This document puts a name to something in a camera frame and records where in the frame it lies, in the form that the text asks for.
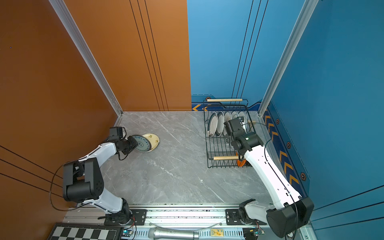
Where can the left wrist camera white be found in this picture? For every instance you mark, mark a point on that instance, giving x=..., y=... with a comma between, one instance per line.
x=116, y=134

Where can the black wire dish rack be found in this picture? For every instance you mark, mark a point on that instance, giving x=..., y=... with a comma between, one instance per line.
x=221, y=151

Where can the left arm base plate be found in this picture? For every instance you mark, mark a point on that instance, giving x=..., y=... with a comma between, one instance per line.
x=136, y=216

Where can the orange plate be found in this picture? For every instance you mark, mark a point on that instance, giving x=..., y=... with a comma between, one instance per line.
x=241, y=161

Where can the yellow label tag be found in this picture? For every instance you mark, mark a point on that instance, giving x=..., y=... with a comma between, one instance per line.
x=217, y=233

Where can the checkerboard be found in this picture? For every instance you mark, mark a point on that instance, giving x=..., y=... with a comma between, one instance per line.
x=77, y=233

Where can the white plate row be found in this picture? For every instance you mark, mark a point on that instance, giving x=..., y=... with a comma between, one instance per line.
x=244, y=120
x=234, y=115
x=220, y=124
x=227, y=116
x=213, y=122

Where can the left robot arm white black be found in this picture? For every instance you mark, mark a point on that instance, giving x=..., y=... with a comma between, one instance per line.
x=83, y=182

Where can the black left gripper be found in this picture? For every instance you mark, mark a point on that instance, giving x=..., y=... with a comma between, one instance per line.
x=134, y=144

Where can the silver microphone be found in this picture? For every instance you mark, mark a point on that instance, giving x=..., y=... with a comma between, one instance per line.
x=162, y=233

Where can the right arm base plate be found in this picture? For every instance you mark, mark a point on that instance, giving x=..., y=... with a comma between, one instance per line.
x=235, y=217

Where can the green circuit board left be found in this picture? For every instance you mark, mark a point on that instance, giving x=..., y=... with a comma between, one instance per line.
x=127, y=233

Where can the circuit board right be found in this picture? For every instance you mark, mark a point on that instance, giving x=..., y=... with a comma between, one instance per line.
x=252, y=234

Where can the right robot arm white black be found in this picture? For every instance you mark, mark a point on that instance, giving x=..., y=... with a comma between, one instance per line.
x=289, y=210

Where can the blue floral pattern plate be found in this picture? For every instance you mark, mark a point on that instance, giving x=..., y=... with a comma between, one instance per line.
x=144, y=144

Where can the cream plate red characters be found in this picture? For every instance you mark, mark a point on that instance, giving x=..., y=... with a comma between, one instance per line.
x=153, y=139

